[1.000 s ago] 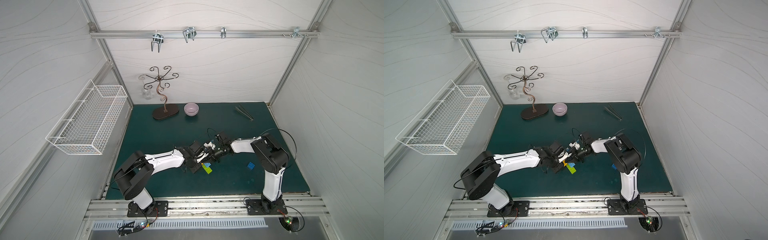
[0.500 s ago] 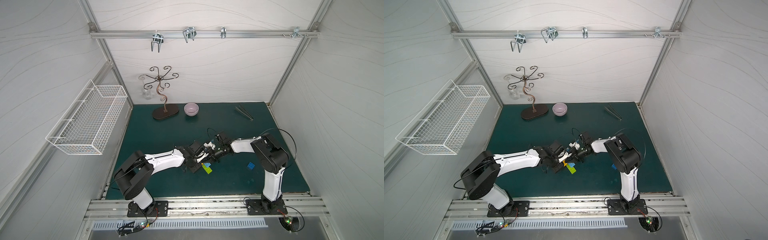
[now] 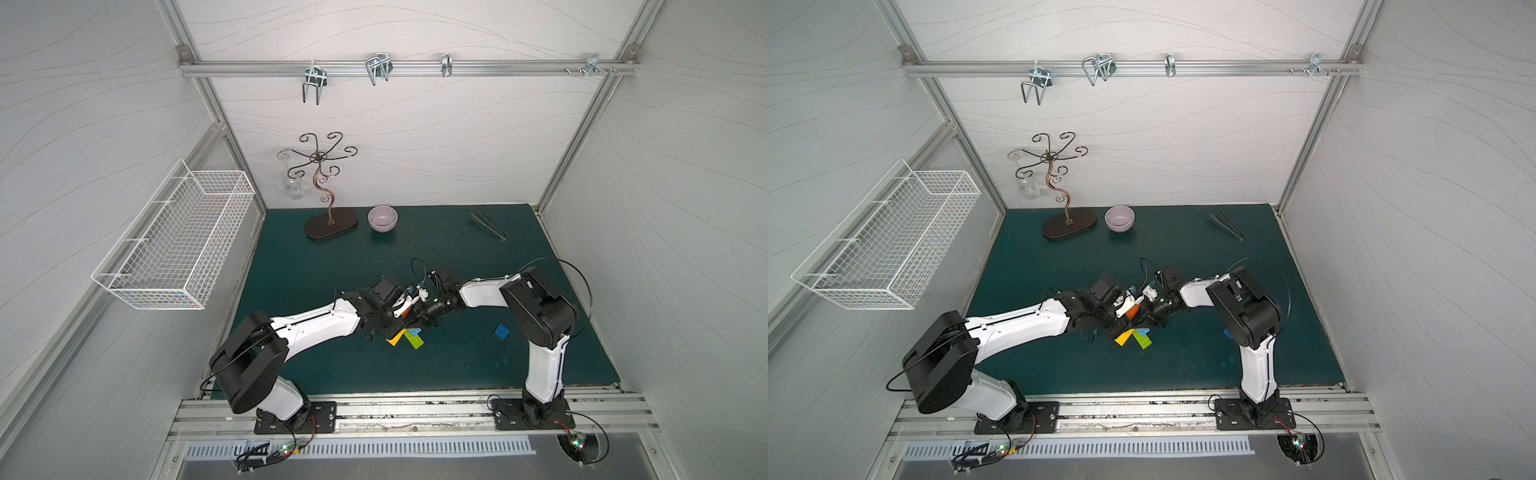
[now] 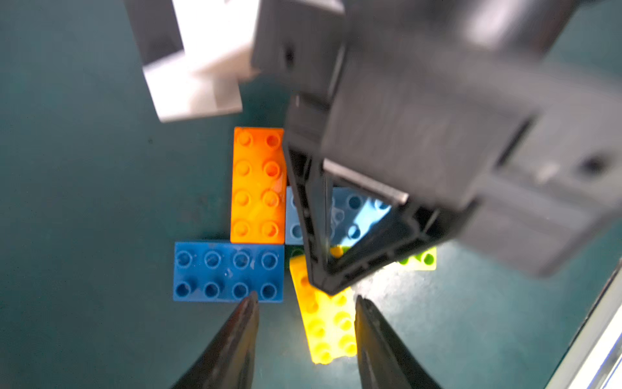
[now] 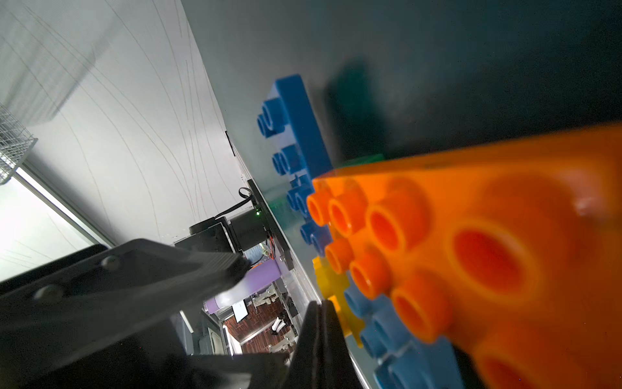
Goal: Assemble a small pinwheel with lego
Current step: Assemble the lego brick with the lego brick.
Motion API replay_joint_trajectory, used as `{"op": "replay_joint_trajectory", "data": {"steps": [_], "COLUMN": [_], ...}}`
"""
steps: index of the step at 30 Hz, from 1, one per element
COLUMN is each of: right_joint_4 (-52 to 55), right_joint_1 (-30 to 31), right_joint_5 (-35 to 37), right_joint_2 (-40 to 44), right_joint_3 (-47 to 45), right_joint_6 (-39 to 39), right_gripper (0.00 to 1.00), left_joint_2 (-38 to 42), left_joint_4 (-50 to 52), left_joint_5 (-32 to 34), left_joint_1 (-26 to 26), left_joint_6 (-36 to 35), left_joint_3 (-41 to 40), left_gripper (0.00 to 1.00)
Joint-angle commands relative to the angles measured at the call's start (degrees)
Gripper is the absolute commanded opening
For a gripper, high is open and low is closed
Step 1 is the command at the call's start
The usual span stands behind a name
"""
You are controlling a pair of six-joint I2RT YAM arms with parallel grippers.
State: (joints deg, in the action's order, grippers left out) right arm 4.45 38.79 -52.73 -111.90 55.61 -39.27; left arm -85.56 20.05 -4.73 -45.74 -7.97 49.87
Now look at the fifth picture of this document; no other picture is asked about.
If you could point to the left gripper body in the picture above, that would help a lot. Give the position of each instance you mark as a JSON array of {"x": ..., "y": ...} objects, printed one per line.
[{"x": 155, "y": 358}]

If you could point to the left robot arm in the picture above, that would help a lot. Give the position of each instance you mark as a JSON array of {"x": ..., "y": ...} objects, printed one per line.
[{"x": 228, "y": 233}]

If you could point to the orange lego brick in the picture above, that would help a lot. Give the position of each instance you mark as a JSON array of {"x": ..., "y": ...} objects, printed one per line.
[{"x": 511, "y": 250}]

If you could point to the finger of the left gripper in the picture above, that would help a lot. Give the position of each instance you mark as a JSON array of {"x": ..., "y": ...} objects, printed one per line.
[{"x": 75, "y": 306}]

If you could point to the white wire basket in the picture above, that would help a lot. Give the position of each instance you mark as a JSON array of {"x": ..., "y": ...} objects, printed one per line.
[{"x": 17, "y": 143}]

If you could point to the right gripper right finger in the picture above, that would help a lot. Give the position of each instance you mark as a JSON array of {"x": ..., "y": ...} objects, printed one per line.
[{"x": 336, "y": 367}]

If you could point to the light blue lego brick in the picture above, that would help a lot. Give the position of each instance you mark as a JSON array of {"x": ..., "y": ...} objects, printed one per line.
[{"x": 403, "y": 360}]

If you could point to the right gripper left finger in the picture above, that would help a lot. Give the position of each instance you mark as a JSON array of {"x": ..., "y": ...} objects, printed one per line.
[{"x": 304, "y": 368}]

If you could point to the dark blue lego brick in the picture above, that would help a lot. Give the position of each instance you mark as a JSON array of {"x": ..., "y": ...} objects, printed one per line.
[{"x": 288, "y": 121}]

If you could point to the yellow lego brick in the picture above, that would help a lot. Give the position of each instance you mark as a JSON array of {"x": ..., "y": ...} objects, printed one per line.
[{"x": 332, "y": 287}]

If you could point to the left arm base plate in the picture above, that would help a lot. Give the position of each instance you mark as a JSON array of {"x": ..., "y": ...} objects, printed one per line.
[{"x": 286, "y": 255}]

